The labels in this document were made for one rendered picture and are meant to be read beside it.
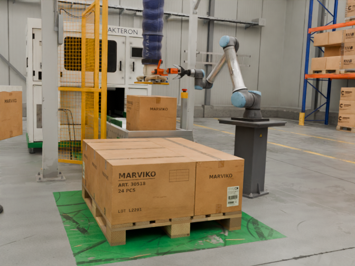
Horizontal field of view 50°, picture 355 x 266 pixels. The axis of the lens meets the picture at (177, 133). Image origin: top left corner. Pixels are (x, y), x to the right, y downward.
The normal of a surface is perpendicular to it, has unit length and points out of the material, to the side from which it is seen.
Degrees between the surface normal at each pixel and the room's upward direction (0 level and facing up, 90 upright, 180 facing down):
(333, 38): 89
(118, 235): 90
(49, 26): 90
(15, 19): 90
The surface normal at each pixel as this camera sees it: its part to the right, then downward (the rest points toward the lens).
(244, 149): -0.73, 0.06
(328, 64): -0.94, 0.03
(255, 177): 0.69, 0.11
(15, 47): 0.39, 0.12
